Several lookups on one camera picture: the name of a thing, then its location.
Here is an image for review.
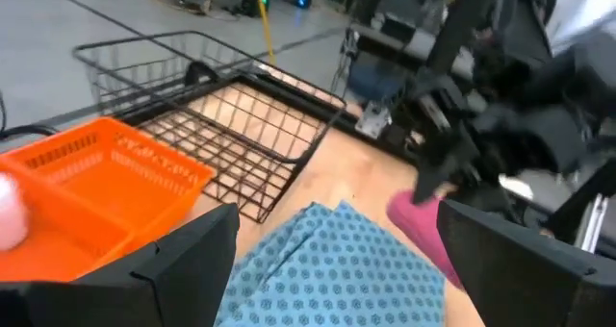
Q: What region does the orange plastic basket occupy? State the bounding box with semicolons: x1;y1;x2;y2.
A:
2;116;217;251
0;158;160;284

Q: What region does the silver aluminium bar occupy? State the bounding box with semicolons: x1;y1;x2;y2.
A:
575;194;610;254

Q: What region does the silver corner bracket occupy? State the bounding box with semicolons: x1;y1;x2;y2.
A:
355;100;391;139

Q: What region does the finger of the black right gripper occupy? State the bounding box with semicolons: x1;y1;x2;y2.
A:
412;124;482;204
456;158;511;201

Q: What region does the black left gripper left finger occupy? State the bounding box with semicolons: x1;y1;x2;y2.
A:
76;203;241;327

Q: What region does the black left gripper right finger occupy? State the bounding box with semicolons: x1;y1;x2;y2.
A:
436;200;616;327

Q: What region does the blue patterned cloth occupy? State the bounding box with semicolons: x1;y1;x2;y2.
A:
214;200;447;327

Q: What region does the black wire basket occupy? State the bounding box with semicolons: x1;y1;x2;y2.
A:
71;30;348;225

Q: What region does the yellow cable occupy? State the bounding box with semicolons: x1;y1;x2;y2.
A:
253;0;278;66

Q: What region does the pink bandage roll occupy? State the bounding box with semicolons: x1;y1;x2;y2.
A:
386;189;466;289

